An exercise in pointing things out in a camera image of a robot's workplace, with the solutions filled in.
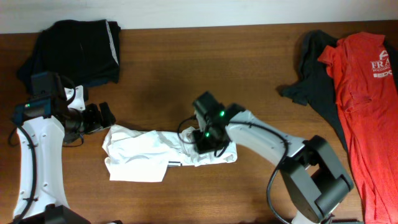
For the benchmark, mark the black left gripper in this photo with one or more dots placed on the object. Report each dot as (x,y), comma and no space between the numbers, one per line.
(96,116)

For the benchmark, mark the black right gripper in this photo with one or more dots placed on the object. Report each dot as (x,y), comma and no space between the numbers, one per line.
(203,144)

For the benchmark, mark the white t-shirt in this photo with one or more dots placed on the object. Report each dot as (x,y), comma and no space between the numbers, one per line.
(144,156)

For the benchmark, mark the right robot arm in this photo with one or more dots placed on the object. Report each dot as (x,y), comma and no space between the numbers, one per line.
(314,177)

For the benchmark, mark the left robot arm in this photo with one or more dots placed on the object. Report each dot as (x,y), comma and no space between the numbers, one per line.
(53,118)

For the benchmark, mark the folded navy garment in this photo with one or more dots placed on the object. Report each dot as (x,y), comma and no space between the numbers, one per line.
(82,66)

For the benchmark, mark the folded black garment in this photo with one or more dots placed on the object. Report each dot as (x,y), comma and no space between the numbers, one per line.
(98,35)

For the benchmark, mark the dark green t-shirt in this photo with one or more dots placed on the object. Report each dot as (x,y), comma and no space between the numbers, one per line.
(314,86)

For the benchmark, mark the red printed t-shirt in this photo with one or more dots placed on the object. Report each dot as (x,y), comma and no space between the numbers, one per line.
(366,99)

